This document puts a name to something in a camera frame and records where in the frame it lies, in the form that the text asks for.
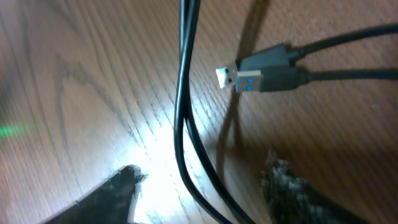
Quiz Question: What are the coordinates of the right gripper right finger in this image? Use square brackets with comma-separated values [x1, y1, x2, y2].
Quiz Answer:
[262, 152, 367, 224]

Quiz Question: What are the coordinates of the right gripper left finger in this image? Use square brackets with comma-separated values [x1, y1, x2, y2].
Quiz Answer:
[45, 165, 146, 224]

